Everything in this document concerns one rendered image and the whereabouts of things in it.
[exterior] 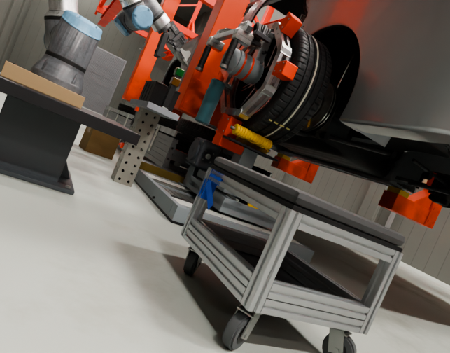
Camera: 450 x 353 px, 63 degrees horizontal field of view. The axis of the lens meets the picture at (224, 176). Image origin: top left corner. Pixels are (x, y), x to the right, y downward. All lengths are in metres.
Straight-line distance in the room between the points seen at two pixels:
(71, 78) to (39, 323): 1.03
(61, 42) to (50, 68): 0.10
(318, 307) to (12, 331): 0.55
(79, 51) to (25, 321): 1.07
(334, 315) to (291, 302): 0.13
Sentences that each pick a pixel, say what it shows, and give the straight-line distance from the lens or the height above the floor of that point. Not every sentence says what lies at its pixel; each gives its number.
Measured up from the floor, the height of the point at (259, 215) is 0.14.
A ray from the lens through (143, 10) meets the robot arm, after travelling 1.67.
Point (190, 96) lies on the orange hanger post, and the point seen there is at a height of 0.62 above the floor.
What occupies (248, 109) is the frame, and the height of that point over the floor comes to 0.63.
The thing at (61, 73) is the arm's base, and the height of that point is 0.39.
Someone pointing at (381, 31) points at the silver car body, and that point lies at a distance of 2.08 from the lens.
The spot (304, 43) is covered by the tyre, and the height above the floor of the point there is 1.03.
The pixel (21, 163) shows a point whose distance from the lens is 1.48.
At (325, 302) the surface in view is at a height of 0.15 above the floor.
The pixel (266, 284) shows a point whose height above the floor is 0.15.
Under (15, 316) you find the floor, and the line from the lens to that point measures 0.66.
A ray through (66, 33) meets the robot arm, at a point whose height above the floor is 0.53.
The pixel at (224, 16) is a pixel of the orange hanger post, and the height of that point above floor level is 1.17.
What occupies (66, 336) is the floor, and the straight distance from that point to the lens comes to 0.65.
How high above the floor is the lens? 0.33
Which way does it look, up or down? 2 degrees down
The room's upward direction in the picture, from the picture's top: 23 degrees clockwise
